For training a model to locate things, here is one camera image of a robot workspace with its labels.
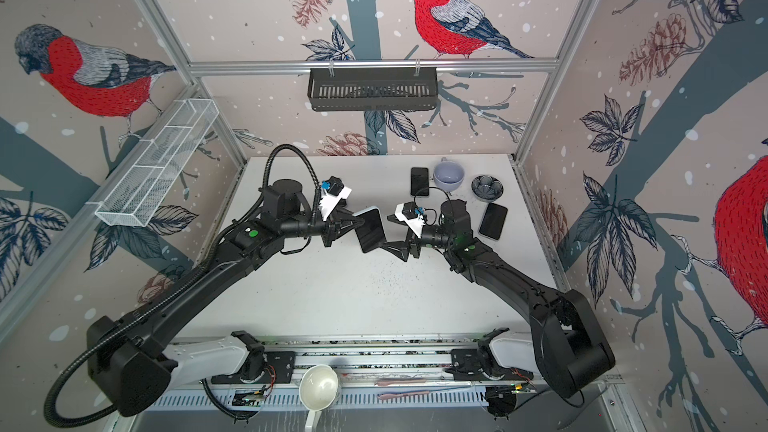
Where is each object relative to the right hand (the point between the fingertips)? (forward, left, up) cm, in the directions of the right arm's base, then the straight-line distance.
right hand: (385, 233), depth 76 cm
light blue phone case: (0, +3, +11) cm, 11 cm away
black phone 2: (+18, -35, -20) cm, 44 cm away
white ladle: (-32, +15, -18) cm, 40 cm away
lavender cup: (+36, -20, -16) cm, 44 cm away
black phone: (+36, -9, -18) cm, 41 cm away
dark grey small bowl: (+32, -35, -19) cm, 51 cm away
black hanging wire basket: (+56, +8, +9) cm, 57 cm away
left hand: (-2, +6, +9) cm, 11 cm away
